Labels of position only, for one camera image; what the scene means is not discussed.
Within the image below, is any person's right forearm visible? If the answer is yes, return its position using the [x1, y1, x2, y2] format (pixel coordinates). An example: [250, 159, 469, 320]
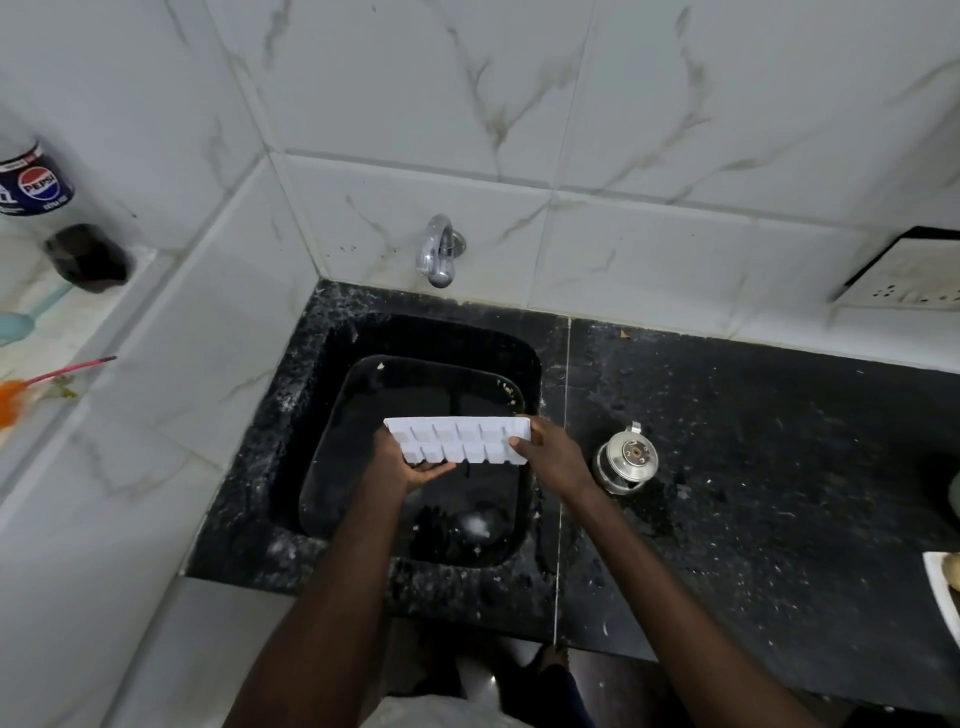
[558, 480, 826, 728]

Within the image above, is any person's right hand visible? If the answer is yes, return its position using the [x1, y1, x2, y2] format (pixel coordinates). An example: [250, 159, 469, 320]
[509, 414, 595, 498]

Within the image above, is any black stone sink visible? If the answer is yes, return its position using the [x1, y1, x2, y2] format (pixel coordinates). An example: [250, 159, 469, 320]
[267, 311, 543, 570]

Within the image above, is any white wall socket plate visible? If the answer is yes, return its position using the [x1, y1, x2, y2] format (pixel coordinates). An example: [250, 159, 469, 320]
[829, 226, 960, 312]

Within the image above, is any white ice cube tray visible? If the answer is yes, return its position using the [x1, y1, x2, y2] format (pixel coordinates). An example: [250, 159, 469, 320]
[383, 416, 533, 467]

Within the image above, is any light blue plastic spoon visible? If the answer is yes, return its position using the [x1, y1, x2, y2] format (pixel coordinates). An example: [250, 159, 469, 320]
[0, 282, 76, 348]

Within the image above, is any person's left forearm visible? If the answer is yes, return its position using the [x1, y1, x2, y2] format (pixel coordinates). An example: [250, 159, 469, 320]
[223, 480, 410, 728]

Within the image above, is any chrome wall tap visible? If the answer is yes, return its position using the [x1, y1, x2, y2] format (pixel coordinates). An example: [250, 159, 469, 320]
[414, 214, 468, 290]

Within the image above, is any plastic cola bottle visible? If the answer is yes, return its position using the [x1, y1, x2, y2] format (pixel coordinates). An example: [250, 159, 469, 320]
[0, 112, 130, 295]

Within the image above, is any person's foot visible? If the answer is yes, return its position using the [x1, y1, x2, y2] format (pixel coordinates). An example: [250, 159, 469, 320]
[525, 643, 573, 687]

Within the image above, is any person's left hand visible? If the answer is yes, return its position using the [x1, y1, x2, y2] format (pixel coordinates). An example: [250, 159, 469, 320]
[369, 428, 457, 498]

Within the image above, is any orange brush with pink handle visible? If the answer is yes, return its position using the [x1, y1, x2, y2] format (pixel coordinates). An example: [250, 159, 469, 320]
[0, 356, 118, 431]

